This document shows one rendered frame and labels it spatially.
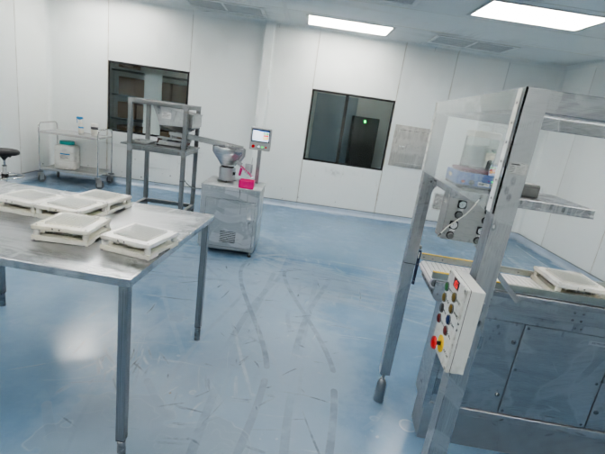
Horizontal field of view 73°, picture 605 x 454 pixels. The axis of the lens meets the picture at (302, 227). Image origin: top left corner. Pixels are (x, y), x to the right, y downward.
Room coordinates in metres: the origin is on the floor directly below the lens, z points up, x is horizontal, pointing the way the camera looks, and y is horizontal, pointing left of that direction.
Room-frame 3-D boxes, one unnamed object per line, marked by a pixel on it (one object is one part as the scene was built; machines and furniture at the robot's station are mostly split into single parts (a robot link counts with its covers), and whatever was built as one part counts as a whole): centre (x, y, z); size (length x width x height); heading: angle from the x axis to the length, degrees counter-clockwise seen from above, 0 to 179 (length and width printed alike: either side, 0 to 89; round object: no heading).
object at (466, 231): (1.83, -0.73, 1.25); 0.22 x 0.11 x 0.20; 87
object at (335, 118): (7.05, -0.53, 1.43); 1.38 x 0.01 x 1.16; 92
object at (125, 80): (6.95, 2.84, 1.43); 1.32 x 0.01 x 1.11; 92
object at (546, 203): (1.95, -0.94, 1.36); 0.62 x 0.38 x 0.04; 87
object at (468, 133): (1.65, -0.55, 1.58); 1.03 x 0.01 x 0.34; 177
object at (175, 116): (4.96, 1.59, 0.75); 1.43 x 1.06 x 1.50; 92
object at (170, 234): (1.77, 0.73, 0.96); 0.25 x 0.24 x 0.02; 168
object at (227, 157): (4.51, 0.86, 0.95); 0.49 x 0.36 x 0.37; 92
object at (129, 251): (1.77, 0.73, 0.91); 0.24 x 0.24 x 0.02; 78
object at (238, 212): (4.45, 0.81, 0.38); 0.63 x 0.57 x 0.76; 92
